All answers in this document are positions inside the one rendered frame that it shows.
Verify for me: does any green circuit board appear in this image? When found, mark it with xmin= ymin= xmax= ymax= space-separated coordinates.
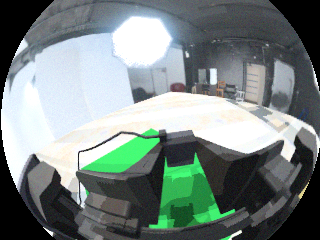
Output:
xmin=81 ymin=136 xmax=236 ymax=229

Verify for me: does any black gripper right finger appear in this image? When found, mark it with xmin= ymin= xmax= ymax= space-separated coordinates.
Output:
xmin=195 ymin=136 xmax=284 ymax=215

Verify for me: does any black fan cable with plug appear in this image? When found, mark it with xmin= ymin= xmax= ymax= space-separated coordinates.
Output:
xmin=77 ymin=128 xmax=197 ymax=168

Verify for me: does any black cooling fan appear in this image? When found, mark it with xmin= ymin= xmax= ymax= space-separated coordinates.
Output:
xmin=16 ymin=152 xmax=69 ymax=239

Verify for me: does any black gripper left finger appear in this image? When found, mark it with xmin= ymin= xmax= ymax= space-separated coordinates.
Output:
xmin=75 ymin=141 xmax=165 ymax=225

